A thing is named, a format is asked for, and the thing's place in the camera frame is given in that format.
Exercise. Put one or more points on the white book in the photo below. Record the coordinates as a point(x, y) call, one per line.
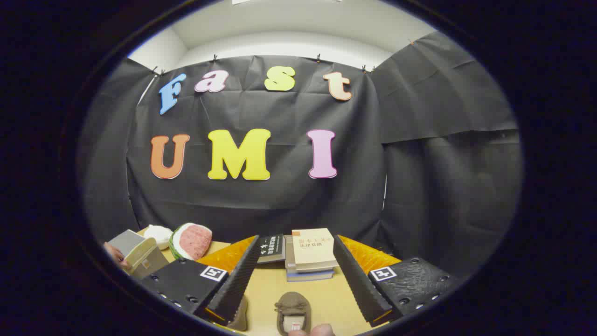
point(289, 254)

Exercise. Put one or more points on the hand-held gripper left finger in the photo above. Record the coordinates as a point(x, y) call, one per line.
point(238, 284)

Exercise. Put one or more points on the blue book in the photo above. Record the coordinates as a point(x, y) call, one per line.
point(310, 277)

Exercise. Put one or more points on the black book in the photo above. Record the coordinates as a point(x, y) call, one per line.
point(272, 247)

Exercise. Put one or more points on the watermelon slice plush toy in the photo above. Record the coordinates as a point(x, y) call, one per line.
point(193, 240)

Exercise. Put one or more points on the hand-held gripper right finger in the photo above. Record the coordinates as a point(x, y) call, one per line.
point(359, 284)

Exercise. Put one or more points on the beige storage box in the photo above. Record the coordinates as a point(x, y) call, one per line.
point(140, 254)

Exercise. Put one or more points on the white plush toy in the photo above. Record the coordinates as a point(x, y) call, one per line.
point(158, 235)

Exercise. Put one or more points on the brown fuzzy shoe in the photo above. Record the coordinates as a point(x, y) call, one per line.
point(291, 305)
point(241, 315)

